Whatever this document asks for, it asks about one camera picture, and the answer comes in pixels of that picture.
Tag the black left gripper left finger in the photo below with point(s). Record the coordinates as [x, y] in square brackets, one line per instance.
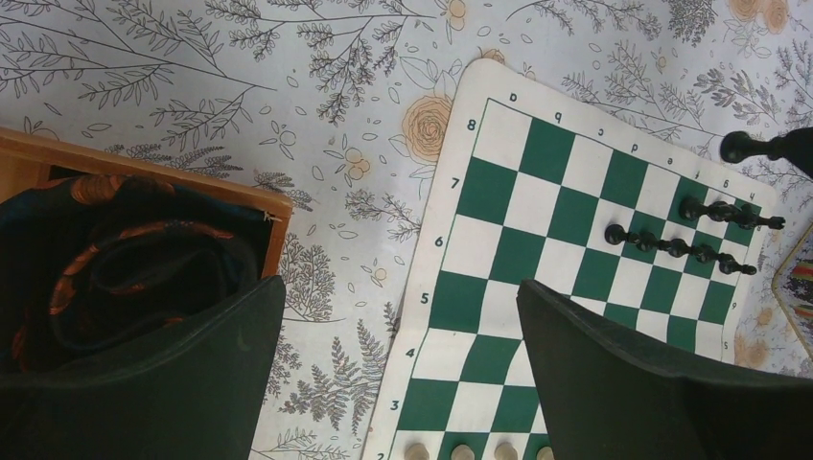
[192, 390]

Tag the green white chess board mat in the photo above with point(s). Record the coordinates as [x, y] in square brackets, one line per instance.
[527, 182]

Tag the white chess piece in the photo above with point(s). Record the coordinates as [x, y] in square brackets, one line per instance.
[462, 452]
[506, 451]
[416, 452]
[545, 453]

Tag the wooden compartment tray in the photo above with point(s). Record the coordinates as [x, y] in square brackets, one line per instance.
[28, 161]

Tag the black rook piece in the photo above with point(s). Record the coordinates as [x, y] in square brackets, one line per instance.
[755, 220]

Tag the black knight piece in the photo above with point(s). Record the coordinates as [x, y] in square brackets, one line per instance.
[727, 212]

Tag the black pawn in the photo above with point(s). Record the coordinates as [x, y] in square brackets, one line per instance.
[615, 234]
[727, 264]
[692, 209]
[649, 242]
[678, 248]

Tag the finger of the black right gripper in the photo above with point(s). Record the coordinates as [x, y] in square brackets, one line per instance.
[798, 149]

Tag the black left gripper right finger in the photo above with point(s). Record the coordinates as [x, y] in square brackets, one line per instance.
[610, 392]

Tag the floral tablecloth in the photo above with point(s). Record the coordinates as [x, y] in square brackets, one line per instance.
[342, 106]

